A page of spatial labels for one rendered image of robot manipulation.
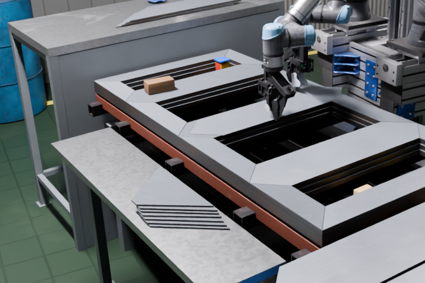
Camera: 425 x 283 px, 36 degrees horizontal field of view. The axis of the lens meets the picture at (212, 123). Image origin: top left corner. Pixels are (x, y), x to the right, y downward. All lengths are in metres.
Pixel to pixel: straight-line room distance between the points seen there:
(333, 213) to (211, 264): 0.37
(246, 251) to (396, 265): 0.44
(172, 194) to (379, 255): 0.73
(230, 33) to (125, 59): 0.59
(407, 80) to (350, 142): 0.55
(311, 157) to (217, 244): 0.46
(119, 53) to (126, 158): 0.73
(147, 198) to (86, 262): 1.21
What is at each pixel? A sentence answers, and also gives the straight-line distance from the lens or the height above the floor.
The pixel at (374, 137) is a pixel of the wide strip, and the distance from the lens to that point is 2.35.
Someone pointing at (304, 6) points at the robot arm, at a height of 1.26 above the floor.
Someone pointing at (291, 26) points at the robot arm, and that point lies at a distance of 2.45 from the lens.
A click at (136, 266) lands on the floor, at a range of 3.22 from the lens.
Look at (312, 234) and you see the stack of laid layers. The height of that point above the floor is 0.84.
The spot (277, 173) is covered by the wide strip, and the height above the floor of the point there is 0.87.
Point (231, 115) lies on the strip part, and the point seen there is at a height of 0.87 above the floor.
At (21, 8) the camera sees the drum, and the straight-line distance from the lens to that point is 4.94.
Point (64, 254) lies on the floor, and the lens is 3.40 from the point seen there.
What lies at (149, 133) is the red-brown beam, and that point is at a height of 0.79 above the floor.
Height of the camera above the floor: 1.84
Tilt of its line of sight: 23 degrees down
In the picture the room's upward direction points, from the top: 3 degrees counter-clockwise
